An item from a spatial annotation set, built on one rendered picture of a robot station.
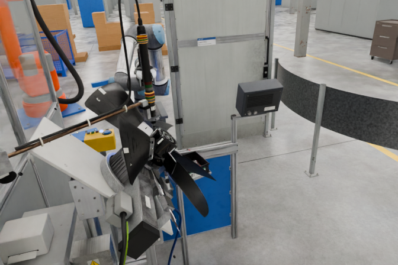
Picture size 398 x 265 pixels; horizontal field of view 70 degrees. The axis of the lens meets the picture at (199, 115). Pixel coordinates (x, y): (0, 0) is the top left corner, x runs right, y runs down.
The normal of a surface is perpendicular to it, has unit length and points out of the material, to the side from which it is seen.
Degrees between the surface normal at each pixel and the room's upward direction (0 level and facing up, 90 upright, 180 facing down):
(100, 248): 0
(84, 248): 0
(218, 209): 90
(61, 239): 0
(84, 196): 90
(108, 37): 90
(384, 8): 90
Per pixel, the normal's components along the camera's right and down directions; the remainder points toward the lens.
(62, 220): -0.05, -0.91
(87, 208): 0.25, 0.39
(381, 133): -0.67, 0.34
